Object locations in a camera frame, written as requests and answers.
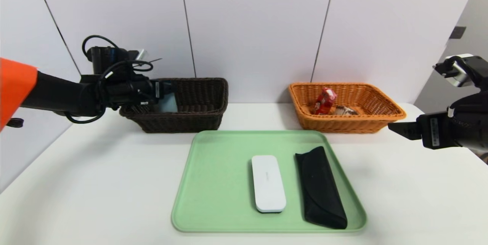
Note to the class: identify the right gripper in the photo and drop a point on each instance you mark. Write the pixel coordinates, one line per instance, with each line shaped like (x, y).
(434, 130)

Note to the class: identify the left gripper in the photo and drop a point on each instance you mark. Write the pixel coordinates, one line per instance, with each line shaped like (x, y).
(158, 90)

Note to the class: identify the blue-grey plastic cup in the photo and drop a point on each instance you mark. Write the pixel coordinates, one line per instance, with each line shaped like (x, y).
(167, 104)

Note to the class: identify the chocolate blueberry cake slice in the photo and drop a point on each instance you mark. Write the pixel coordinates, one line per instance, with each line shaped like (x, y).
(345, 111)

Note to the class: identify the small red juice carton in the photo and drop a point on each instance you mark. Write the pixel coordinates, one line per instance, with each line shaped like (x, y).
(326, 100)

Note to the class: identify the white whiteboard eraser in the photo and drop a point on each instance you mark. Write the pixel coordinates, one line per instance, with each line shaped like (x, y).
(268, 184)

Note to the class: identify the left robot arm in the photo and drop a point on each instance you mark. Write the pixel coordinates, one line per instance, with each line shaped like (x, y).
(61, 94)

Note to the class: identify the dark brown wicker basket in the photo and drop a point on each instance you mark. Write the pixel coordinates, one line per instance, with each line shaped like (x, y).
(198, 119)

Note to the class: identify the orange wicker basket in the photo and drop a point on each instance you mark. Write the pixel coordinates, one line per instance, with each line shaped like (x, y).
(343, 125)

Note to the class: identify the black glasses pouch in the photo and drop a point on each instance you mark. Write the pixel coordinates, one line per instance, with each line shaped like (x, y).
(319, 188)

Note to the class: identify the light green plastic tray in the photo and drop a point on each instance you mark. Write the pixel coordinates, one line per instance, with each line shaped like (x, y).
(221, 199)

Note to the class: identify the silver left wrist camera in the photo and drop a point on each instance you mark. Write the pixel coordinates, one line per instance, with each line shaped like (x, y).
(140, 54)

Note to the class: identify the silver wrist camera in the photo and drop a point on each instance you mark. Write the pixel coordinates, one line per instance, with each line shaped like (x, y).
(459, 75)
(140, 54)

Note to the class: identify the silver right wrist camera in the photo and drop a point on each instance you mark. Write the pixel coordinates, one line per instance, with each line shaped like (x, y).
(459, 75)

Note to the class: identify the dark wall bracket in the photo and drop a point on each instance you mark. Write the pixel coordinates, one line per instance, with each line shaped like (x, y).
(456, 32)

